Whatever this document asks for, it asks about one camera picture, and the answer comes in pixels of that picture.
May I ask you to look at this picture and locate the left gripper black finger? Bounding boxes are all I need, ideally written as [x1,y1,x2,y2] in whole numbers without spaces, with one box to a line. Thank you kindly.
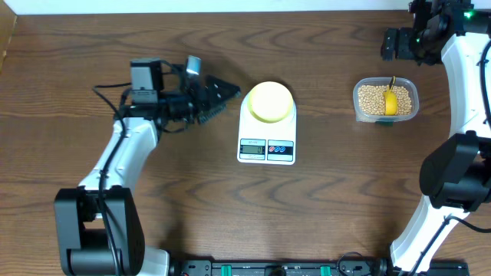
[205,75,241,106]
[197,104,226,125]

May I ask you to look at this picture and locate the yellow bowl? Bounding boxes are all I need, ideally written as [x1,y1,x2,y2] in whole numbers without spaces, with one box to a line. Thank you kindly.
[246,81,294,123]

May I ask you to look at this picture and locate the yellow measuring cup scoop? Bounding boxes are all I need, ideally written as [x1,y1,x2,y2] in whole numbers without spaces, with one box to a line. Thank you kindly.
[384,76,398,116]

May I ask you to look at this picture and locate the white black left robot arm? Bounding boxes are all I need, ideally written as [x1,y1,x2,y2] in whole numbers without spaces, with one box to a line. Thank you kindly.
[54,56,241,275]

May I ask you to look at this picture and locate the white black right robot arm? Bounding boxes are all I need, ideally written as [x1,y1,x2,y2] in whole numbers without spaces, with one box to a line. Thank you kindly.
[372,0,490,275]

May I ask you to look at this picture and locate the white digital kitchen scale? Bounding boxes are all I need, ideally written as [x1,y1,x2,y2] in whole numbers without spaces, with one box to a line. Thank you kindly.
[236,93,297,166]

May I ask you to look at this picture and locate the clear plastic container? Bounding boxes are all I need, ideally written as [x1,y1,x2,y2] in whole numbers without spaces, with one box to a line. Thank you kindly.
[353,77,419,123]

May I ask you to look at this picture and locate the soybeans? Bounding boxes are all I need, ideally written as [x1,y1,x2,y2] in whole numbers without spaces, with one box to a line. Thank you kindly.
[358,84,413,116]

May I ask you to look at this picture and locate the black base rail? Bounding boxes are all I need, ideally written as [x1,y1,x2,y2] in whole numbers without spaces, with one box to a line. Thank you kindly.
[168,258,405,276]

